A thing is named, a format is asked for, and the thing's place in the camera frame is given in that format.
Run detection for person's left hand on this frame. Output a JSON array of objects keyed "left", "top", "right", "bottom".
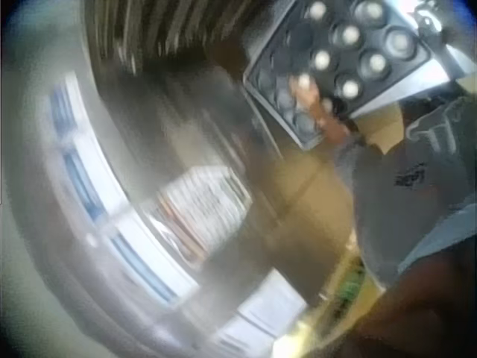
[{"left": 294, "top": 76, "right": 331, "bottom": 117}]

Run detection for dark metal muffin tray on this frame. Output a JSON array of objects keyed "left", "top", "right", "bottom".
[{"left": 242, "top": 0, "right": 435, "bottom": 151}]

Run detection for group of white dough balls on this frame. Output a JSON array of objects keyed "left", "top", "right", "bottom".
[{"left": 296, "top": 1, "right": 413, "bottom": 113}]

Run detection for tan cardboard box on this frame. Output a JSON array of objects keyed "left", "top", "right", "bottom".
[{"left": 353, "top": 103, "right": 409, "bottom": 154}]

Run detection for stack of printed papers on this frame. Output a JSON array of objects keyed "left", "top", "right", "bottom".
[{"left": 156, "top": 166, "right": 251, "bottom": 268}]

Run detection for silver metal appliance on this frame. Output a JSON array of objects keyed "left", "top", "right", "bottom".
[{"left": 404, "top": 0, "right": 477, "bottom": 85}]

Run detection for green and yellow packet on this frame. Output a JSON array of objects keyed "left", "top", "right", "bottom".
[{"left": 333, "top": 255, "right": 376, "bottom": 313}]

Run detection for white paper sheets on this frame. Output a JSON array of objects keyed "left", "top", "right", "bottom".
[{"left": 218, "top": 268, "right": 309, "bottom": 354}]

